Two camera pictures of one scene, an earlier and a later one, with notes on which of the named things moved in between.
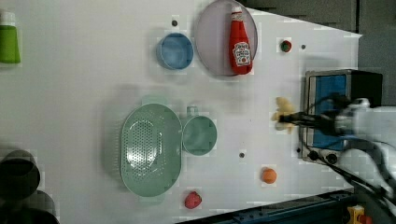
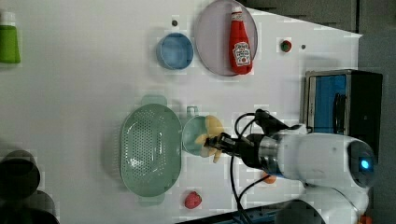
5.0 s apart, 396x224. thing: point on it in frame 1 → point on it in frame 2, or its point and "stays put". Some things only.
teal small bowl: x=199 y=134 stays put
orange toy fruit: x=269 y=175 stays put
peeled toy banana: x=283 y=106 → x=214 y=127
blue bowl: x=175 y=51 stays put
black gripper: x=326 y=123 → x=247 y=147
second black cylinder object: x=36 y=208 stays put
